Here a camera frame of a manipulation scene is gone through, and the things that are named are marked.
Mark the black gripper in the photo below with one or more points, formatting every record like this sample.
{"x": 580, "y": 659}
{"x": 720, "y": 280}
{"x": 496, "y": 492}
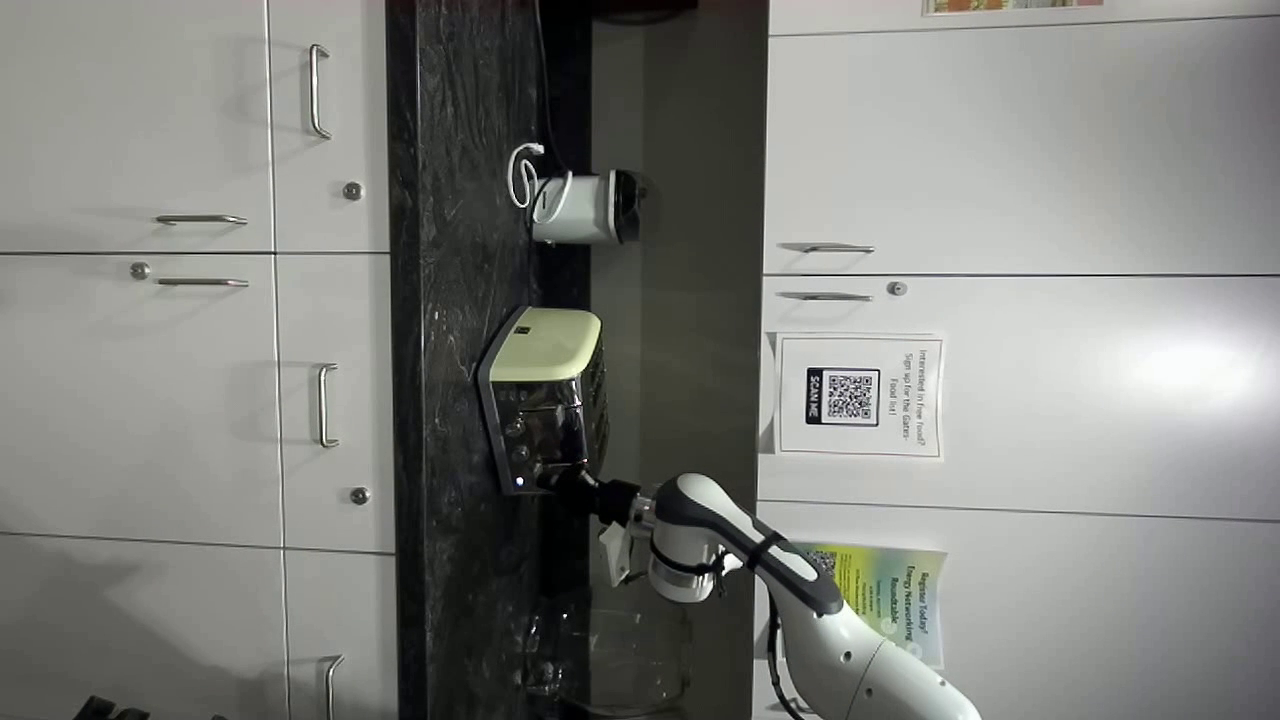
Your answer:
{"x": 622, "y": 502}

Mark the clear container with cream lid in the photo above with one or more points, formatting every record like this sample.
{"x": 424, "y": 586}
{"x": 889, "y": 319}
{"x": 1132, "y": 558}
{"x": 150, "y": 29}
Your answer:
{"x": 547, "y": 387}

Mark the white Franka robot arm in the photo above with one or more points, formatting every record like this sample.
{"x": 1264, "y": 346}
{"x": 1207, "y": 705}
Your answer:
{"x": 825, "y": 642}

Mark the clear glass jar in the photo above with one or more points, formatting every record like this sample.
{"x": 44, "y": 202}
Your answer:
{"x": 601, "y": 665}

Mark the round silver cabinet lock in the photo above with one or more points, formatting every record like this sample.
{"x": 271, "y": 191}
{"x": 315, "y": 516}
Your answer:
{"x": 898, "y": 290}
{"x": 354, "y": 194}
{"x": 363, "y": 496}
{"x": 143, "y": 271}

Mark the white cabinet door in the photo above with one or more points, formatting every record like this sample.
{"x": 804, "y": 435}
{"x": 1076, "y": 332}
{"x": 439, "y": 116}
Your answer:
{"x": 367, "y": 402}
{"x": 1093, "y": 441}
{"x": 1132, "y": 600}
{"x": 367, "y": 626}
{"x": 132, "y": 626}
{"x": 120, "y": 106}
{"x": 363, "y": 106}
{"x": 1041, "y": 146}
{"x": 120, "y": 412}

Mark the QR code paper sign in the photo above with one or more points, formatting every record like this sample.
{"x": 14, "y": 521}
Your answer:
{"x": 856, "y": 397}

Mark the green and yellow poster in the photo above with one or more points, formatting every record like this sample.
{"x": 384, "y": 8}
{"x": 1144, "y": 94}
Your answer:
{"x": 901, "y": 600}

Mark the black round object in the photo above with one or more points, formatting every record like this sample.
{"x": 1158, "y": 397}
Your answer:
{"x": 646, "y": 8}

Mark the colourful paper strip poster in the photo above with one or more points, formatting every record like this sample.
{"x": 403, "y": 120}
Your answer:
{"x": 1016, "y": 6}

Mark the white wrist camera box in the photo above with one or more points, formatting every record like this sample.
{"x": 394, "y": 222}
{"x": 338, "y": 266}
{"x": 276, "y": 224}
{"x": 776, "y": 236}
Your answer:
{"x": 616, "y": 551}

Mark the dark object at frame edge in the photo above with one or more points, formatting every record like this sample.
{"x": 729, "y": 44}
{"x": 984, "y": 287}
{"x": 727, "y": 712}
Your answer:
{"x": 106, "y": 711}

